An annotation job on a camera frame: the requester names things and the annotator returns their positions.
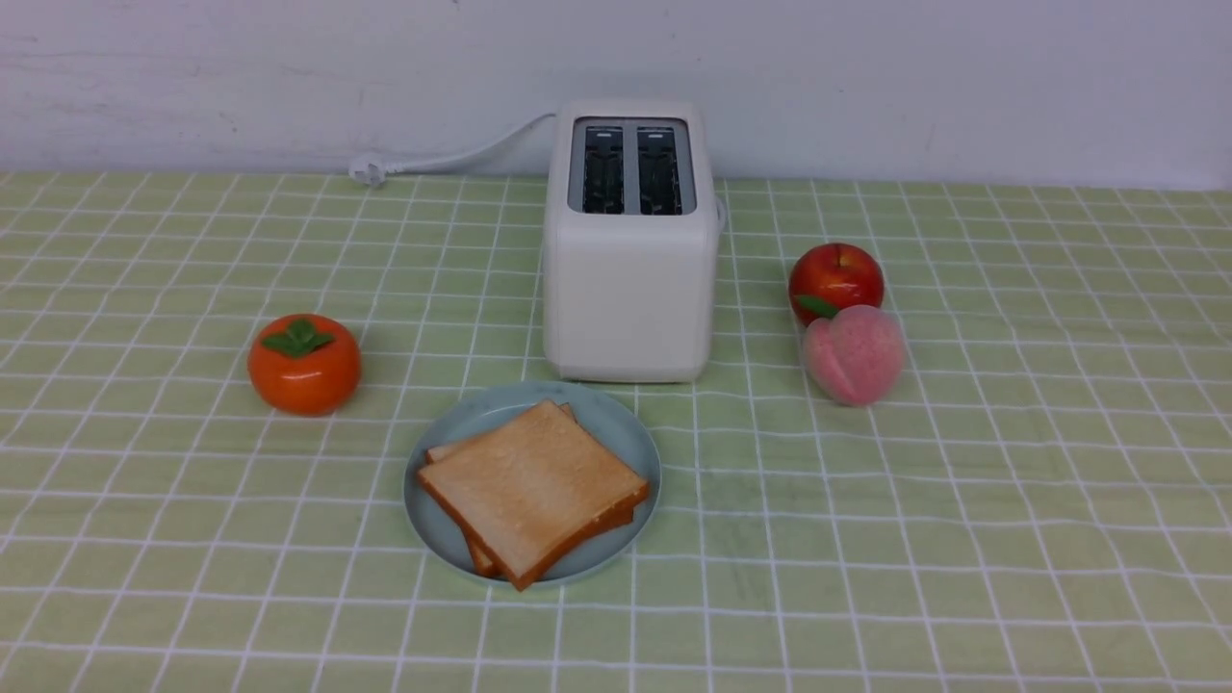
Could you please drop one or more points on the green checkered tablecloth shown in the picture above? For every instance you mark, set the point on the green checkered tablecloth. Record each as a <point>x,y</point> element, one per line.
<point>1040,504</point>

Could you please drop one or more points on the white toaster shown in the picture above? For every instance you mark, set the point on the white toaster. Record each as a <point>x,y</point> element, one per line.
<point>631,233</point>

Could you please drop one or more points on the light blue plate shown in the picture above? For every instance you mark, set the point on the light blue plate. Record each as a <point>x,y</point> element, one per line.
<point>532,484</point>

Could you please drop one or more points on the pink peach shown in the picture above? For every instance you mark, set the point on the pink peach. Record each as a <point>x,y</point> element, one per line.
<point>855,358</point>

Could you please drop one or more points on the toast slice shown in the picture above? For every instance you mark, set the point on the toast slice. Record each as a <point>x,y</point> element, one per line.
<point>481,553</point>
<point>534,486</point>

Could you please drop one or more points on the red apple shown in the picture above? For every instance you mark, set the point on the red apple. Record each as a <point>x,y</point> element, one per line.
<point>831,277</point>

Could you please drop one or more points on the orange persimmon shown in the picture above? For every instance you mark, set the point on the orange persimmon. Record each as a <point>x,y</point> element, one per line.
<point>305,364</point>

